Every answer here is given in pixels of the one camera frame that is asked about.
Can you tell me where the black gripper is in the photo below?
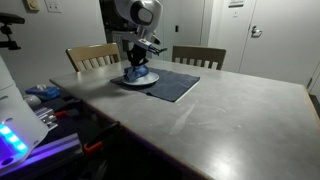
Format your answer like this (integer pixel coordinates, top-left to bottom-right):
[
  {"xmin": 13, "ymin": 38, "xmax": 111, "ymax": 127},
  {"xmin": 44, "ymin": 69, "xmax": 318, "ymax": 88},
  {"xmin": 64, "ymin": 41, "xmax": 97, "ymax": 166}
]
[{"xmin": 127, "ymin": 45, "xmax": 149, "ymax": 66}]

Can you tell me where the blue towel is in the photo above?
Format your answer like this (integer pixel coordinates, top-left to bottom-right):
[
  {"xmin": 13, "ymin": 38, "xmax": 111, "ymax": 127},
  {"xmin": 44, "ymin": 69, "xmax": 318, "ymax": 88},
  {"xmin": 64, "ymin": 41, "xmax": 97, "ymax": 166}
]
[{"xmin": 124, "ymin": 65, "xmax": 149, "ymax": 81}]

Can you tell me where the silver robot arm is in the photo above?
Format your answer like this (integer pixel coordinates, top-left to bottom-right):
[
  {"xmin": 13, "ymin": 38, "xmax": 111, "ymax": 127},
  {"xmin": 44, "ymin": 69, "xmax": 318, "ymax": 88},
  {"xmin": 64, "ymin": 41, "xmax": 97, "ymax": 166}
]
[{"xmin": 114, "ymin": 0, "xmax": 163, "ymax": 66}]

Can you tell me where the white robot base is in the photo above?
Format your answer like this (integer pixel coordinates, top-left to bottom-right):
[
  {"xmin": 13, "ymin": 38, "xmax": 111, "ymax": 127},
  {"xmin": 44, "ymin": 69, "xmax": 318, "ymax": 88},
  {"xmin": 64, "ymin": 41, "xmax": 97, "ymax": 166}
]
[{"xmin": 0, "ymin": 56, "xmax": 48, "ymax": 175}]

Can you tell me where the white round plate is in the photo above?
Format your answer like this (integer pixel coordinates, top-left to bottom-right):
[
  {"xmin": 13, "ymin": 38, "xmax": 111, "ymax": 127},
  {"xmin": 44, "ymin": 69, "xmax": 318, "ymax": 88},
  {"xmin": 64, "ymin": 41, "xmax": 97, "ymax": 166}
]
[{"xmin": 122, "ymin": 72, "xmax": 159, "ymax": 86}]

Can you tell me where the dark blue placemat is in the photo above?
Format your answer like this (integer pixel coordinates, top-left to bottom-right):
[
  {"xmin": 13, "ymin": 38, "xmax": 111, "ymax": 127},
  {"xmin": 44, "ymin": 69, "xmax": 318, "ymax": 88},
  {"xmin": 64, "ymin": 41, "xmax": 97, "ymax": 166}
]
[{"xmin": 111, "ymin": 68, "xmax": 200, "ymax": 102}]

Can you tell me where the light wooden chair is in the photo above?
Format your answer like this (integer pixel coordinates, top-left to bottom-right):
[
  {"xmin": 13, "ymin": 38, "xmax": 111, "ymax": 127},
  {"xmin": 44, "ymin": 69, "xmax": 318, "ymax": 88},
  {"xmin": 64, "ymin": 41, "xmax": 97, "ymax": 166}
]
[{"xmin": 65, "ymin": 43, "xmax": 121, "ymax": 72}]

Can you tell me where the dark wooden chair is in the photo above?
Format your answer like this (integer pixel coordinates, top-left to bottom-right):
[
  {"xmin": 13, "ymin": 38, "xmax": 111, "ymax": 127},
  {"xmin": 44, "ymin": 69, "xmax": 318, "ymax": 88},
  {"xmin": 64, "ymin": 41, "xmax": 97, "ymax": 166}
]
[{"xmin": 172, "ymin": 45, "xmax": 226, "ymax": 70}]

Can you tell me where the orange black clamp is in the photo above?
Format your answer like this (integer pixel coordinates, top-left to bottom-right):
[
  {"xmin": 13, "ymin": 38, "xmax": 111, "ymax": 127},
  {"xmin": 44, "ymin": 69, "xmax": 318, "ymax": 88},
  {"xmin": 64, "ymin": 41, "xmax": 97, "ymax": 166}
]
[
  {"xmin": 54, "ymin": 100, "xmax": 82, "ymax": 118},
  {"xmin": 82, "ymin": 121, "xmax": 122, "ymax": 156}
]

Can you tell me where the blue box on cart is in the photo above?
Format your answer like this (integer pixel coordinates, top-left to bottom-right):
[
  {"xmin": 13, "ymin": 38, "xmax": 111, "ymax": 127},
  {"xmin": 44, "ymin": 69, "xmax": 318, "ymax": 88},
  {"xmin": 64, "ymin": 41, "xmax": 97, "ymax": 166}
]
[{"xmin": 25, "ymin": 84, "xmax": 60, "ymax": 100}]

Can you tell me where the white round device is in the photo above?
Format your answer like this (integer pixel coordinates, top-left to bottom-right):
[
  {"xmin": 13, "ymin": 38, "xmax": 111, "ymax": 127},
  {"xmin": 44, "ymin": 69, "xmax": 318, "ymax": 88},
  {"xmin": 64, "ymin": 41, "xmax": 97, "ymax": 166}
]
[{"xmin": 23, "ymin": 95, "xmax": 41, "ymax": 107}]

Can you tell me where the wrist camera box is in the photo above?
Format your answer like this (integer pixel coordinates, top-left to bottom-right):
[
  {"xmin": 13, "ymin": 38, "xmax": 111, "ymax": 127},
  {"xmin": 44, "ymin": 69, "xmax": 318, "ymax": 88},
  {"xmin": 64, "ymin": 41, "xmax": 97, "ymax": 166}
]
[{"xmin": 124, "ymin": 33, "xmax": 166, "ymax": 55}]

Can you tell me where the aluminium rail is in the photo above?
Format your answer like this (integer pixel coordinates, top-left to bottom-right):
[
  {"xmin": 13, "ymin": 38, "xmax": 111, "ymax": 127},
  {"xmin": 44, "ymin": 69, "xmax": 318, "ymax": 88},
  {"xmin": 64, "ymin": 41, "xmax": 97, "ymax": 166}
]
[{"xmin": 34, "ymin": 107, "xmax": 58, "ymax": 130}]

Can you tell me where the beige wall thermostat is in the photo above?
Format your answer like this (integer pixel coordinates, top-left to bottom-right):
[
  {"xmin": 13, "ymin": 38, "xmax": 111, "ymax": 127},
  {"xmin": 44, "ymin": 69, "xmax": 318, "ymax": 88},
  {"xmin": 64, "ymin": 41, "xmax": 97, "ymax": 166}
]
[{"xmin": 23, "ymin": 0, "xmax": 40, "ymax": 13}]

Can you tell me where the black camera on mount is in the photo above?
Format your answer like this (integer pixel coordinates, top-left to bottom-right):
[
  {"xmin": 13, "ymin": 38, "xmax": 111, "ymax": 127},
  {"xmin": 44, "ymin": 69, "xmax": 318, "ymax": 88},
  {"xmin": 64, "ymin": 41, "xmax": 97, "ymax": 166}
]
[{"xmin": 0, "ymin": 12, "xmax": 25, "ymax": 50}]

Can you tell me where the white door with handle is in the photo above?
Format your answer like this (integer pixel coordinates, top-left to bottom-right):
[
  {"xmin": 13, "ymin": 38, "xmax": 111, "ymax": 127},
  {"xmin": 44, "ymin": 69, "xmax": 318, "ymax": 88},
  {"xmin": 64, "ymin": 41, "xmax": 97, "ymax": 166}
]
[{"xmin": 240, "ymin": 0, "xmax": 320, "ymax": 86}]

